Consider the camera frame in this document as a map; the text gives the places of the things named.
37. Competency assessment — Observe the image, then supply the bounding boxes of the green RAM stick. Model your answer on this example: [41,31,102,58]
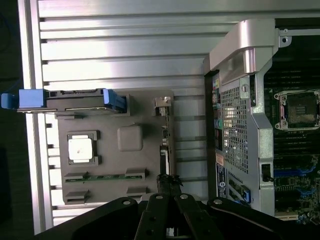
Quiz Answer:
[65,174,146,182]

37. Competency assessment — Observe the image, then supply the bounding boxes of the grey plastic parts rack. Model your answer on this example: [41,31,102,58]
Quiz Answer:
[46,88,176,206]

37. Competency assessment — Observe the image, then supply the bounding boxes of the silver CPU chip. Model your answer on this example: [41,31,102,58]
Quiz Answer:
[67,134,98,163]

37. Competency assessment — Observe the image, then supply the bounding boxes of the green motherboard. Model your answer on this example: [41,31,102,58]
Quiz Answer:
[263,67,320,226]

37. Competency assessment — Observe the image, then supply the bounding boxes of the hard disk in blue carrier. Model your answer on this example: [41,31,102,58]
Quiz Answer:
[1,88,126,119]

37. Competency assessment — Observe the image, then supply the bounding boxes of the CPU socket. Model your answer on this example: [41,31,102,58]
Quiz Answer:
[273,88,320,131]

